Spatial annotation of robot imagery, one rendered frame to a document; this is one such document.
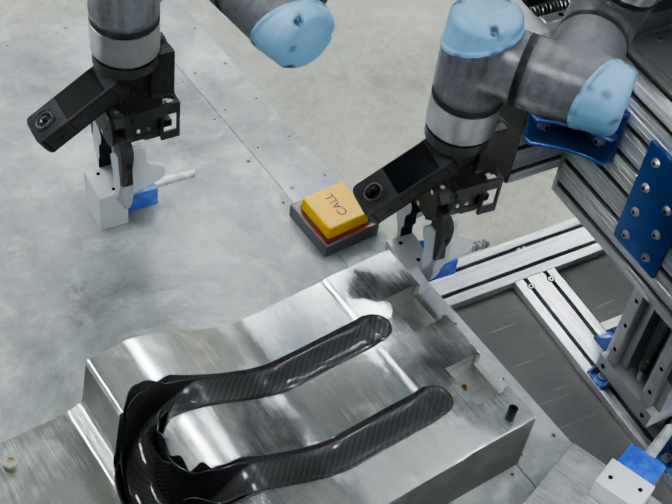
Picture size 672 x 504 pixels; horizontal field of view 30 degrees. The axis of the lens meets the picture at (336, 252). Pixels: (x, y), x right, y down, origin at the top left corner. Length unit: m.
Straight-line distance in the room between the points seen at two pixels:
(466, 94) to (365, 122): 1.63
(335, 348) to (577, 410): 0.93
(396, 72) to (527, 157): 1.32
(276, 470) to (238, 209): 0.45
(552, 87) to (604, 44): 0.08
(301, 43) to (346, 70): 1.77
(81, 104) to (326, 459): 0.46
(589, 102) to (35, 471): 0.64
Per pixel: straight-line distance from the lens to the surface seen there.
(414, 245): 1.47
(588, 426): 2.18
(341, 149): 2.81
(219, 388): 1.25
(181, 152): 1.62
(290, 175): 1.60
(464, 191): 1.37
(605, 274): 2.40
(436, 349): 1.33
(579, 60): 1.24
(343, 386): 1.29
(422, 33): 3.16
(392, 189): 1.34
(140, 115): 1.41
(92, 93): 1.38
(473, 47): 1.23
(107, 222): 1.52
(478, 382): 1.35
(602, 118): 1.24
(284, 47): 1.24
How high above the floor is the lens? 1.93
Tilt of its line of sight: 48 degrees down
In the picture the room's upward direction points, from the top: 9 degrees clockwise
